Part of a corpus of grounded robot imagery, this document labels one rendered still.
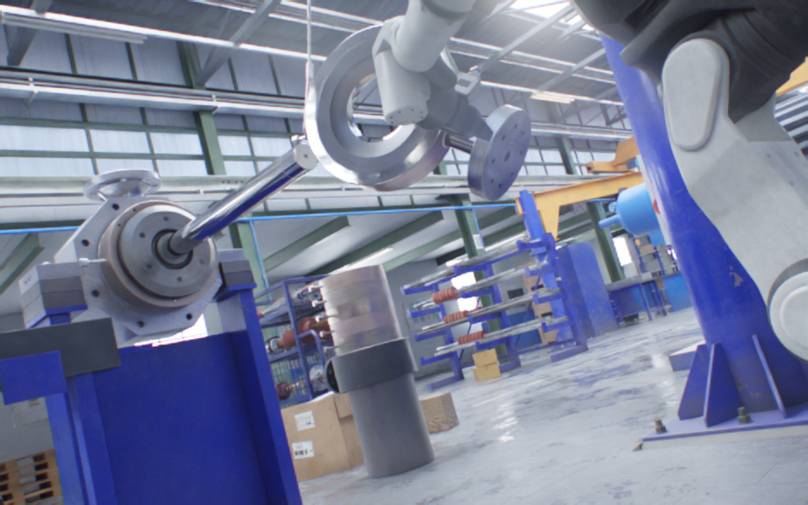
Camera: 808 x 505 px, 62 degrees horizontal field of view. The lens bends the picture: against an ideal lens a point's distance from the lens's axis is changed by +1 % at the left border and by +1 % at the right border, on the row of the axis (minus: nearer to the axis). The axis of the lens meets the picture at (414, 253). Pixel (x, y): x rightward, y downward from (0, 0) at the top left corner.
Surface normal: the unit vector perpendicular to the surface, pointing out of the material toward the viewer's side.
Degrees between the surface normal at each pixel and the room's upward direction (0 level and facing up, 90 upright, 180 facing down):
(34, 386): 90
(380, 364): 90
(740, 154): 113
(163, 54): 90
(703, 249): 90
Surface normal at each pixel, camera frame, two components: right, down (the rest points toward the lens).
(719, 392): 0.34, -0.24
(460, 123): 0.80, 0.39
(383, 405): 0.04, -0.17
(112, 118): 0.66, -0.29
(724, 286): -0.60, 0.04
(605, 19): -0.68, 0.70
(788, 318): -0.77, 0.11
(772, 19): -0.54, 0.43
